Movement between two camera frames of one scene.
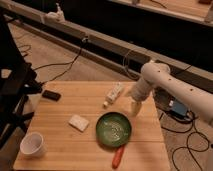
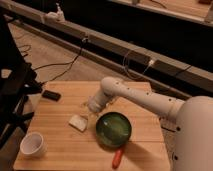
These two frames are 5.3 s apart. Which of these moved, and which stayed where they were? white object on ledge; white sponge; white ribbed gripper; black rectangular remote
Moved: white ribbed gripper
Stayed: black rectangular remote; white sponge; white object on ledge
